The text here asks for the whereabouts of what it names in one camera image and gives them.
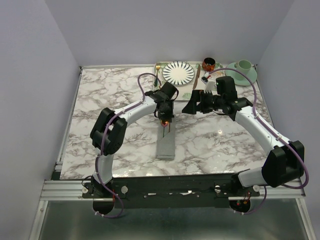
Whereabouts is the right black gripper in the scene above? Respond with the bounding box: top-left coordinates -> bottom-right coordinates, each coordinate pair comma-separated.
182,89 -> 225,114

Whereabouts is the grey cloth napkin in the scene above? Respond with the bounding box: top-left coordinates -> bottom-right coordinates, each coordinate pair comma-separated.
155,118 -> 176,161

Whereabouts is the iridescent gold spoon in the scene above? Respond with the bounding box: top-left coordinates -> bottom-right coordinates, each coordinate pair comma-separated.
161,120 -> 170,137

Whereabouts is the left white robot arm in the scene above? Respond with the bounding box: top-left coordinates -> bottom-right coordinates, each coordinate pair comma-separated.
90,82 -> 179,198

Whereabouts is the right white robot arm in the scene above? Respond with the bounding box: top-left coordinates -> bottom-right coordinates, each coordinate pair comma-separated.
182,76 -> 307,196

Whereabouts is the floral serving tray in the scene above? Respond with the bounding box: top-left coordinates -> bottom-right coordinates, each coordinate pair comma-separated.
152,61 -> 232,102

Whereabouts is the striped white plate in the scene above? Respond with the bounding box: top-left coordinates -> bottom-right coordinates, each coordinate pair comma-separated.
162,61 -> 195,86

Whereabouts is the copper knife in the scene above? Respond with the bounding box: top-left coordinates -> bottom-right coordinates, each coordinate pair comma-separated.
192,64 -> 201,90

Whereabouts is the orange black mug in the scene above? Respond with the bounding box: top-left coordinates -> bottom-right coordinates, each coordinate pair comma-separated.
202,57 -> 216,72

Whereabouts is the green cup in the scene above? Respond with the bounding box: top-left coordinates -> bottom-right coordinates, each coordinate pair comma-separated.
234,59 -> 252,80

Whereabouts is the green saucer plate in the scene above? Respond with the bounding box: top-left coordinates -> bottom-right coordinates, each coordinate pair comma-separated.
224,62 -> 258,86

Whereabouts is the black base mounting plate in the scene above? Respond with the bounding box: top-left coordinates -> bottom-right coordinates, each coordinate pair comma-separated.
82,173 -> 260,209

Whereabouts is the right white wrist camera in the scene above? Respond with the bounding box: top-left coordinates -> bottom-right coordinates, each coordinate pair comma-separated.
203,79 -> 217,94

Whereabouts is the gold green-handled fork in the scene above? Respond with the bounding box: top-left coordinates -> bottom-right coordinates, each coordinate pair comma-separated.
153,63 -> 161,87

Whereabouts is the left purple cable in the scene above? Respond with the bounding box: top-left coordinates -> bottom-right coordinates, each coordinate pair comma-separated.
93,72 -> 158,220

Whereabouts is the aluminium frame rail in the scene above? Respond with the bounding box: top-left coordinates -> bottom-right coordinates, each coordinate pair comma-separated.
40,180 -> 306,201

